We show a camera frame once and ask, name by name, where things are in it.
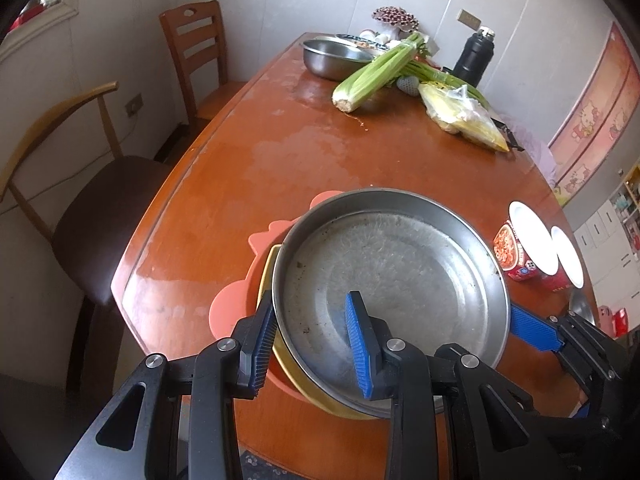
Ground black thermos bottle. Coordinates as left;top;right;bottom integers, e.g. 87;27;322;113
452;26;497;88

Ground white shelf cabinet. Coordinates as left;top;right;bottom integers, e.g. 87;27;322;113
572;160;640;286

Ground round steel pan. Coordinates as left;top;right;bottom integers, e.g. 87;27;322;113
272;187;512;418

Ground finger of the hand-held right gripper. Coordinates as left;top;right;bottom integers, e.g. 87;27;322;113
509;304;631;401

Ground yellow shell-shaped plate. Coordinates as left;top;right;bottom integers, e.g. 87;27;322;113
256;244;401;421

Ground slatted wooden chair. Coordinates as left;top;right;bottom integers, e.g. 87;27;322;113
159;0;251;128

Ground celery bunch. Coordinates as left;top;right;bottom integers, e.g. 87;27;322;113
332;31;426;113

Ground patterned rim plate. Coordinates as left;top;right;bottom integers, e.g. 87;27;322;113
335;33;391;53

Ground pink cloth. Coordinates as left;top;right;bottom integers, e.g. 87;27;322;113
505;115;558;186

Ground dark seat armchair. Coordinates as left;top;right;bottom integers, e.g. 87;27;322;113
0;81;173;396

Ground bundle of green stalks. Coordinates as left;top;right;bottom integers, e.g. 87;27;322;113
400;57;493;111

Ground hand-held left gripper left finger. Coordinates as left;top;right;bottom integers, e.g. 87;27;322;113
55;302;278;480

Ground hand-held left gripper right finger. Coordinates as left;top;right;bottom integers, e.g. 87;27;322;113
345;290;566;480

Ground small steel bowl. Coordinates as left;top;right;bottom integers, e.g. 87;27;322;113
300;37;383;81

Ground pink cartoon door curtain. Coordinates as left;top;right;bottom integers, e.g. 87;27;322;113
547;20;640;208

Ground bag of yellow noodles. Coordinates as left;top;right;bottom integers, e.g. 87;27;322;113
417;82;511;153

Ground black peeler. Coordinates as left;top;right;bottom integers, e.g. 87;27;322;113
492;117;526;153

